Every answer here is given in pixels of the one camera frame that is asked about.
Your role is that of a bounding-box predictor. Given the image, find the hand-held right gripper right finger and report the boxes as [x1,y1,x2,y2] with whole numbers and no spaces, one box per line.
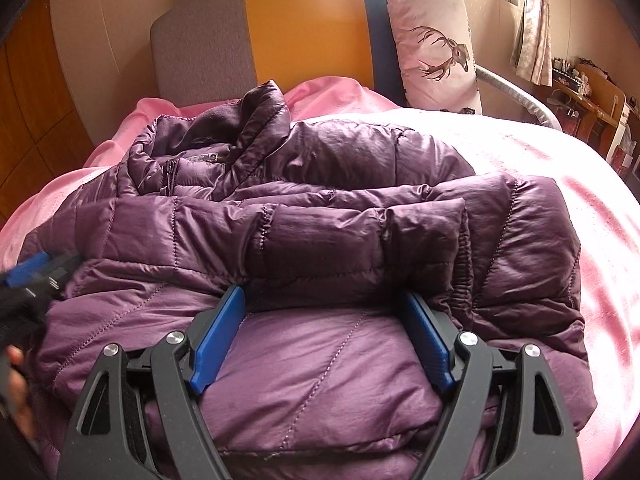
[400,290,583,480]

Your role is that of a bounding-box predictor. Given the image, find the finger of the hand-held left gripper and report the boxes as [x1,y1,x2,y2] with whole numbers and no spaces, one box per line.
[7,252,51,288]
[42,250,83,293]

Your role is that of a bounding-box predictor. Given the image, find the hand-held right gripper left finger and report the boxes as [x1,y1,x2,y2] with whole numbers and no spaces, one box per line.
[56,284,247,480]

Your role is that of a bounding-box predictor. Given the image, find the purple quilted puffer jacket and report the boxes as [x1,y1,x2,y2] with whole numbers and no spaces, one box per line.
[20,79,590,480]

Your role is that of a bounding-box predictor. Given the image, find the person's left hand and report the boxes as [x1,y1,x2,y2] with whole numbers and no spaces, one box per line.
[5,347,38,438]

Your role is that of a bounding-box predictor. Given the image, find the brown wooden wardrobe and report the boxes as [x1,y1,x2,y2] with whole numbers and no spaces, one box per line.
[0,0,96,221]

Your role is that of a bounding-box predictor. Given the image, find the pink bed cover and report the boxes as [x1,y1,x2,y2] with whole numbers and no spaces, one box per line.
[0,75,640,480]

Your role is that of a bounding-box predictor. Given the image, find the white small fridge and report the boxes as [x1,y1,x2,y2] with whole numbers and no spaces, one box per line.
[607,102,640,166]

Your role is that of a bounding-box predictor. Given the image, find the cluttered wooden desk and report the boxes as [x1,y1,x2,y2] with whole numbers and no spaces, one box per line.
[550,56,628,136]

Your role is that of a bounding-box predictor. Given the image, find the pink deer print pillow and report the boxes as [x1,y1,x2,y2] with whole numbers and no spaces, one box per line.
[378,0,483,116]

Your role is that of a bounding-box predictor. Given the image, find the grey yellow blue headboard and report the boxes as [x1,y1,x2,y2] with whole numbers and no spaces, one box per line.
[150,0,406,108]

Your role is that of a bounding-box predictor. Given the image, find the pink patterned curtain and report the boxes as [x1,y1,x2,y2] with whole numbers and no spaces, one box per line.
[515,0,553,87]

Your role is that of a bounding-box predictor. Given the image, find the grey padded tube rail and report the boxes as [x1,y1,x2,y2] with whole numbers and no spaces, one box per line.
[475,66,563,131]

